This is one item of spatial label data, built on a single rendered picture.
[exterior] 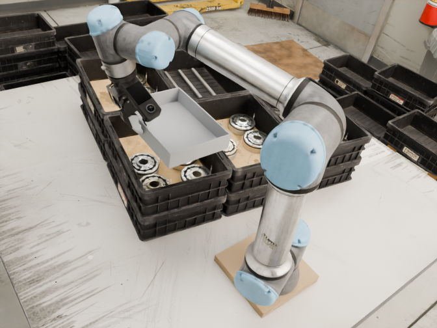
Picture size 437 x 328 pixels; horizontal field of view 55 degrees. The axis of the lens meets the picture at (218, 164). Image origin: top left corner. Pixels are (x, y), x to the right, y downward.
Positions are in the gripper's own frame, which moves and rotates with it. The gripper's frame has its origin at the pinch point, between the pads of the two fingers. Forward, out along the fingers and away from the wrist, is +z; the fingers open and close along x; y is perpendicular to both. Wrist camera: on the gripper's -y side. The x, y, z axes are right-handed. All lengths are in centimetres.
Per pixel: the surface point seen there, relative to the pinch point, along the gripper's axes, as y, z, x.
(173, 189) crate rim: -10.7, 16.0, 1.1
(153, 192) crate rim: -9.3, 13.5, 6.7
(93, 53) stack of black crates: 147, 73, -39
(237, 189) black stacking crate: -15.0, 31.3, -18.8
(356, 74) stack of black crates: 57, 132, -194
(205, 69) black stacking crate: 53, 44, -58
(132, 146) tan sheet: 21.2, 26.5, -1.9
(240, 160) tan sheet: -4.5, 34.8, -29.1
